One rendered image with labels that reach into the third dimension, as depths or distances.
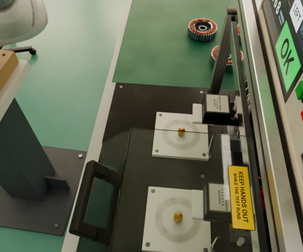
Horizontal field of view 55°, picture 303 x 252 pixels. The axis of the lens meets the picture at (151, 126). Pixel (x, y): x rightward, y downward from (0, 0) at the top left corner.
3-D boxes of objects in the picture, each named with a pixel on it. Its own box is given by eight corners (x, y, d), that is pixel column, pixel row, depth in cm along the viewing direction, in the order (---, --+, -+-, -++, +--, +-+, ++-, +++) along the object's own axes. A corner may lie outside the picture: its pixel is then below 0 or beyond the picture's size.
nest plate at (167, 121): (152, 157, 79) (152, 154, 78) (156, 114, 88) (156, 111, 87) (207, 161, 78) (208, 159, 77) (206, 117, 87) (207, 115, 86)
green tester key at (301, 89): (297, 100, 37) (303, 90, 36) (294, 90, 38) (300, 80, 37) (305, 100, 37) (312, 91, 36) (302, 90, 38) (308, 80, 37)
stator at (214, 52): (211, 72, 102) (213, 63, 99) (208, 51, 108) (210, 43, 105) (243, 72, 101) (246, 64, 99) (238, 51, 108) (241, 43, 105)
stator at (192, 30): (190, 43, 111) (191, 35, 108) (184, 26, 118) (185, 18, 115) (219, 41, 112) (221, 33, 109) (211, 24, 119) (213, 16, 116)
